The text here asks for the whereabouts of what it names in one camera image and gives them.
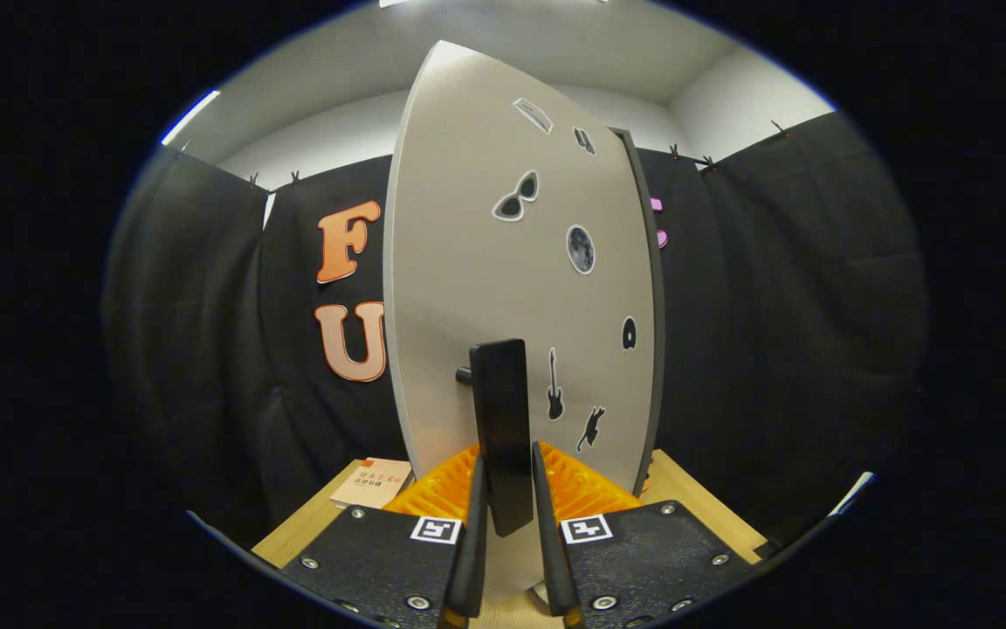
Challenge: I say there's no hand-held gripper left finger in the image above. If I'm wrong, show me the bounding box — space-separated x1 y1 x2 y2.
280 444 491 629

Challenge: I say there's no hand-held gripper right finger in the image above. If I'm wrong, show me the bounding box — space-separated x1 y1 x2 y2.
531 441 757 629

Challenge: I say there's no black door handle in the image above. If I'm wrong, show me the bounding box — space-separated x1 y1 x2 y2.
456 339 535 537

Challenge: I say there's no dark grey shoe cabinet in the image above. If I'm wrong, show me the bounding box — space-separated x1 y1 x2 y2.
610 127 668 499

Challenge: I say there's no beige shoe cabinet door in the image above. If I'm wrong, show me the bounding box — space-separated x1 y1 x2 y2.
382 40 657 612

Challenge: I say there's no black backdrop cloth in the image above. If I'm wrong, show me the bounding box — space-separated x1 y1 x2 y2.
101 112 928 551

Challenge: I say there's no row of black cloth clips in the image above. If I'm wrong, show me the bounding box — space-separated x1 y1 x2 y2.
246 121 790 188

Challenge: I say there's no narrow ceiling light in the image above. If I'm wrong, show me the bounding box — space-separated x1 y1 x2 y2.
161 90 221 146

